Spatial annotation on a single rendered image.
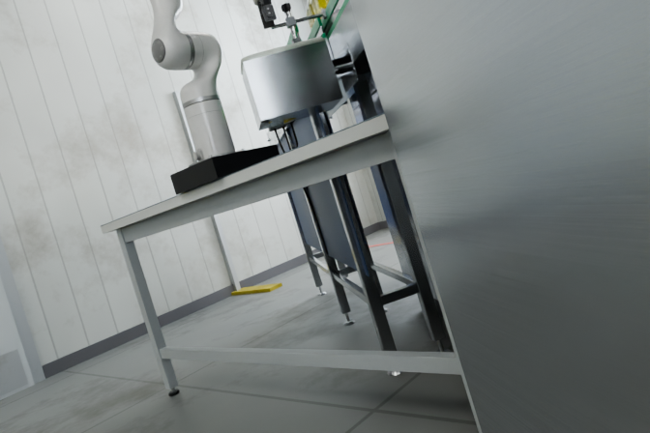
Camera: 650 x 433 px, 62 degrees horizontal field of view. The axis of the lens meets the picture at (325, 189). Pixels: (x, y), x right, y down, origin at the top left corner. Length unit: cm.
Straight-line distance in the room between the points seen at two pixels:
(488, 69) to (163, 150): 401
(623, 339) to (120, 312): 379
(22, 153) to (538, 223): 375
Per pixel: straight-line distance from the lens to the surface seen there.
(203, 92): 172
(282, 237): 485
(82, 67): 435
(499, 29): 44
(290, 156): 133
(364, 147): 123
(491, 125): 48
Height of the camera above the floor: 65
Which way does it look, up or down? 1 degrees down
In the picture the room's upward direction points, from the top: 17 degrees counter-clockwise
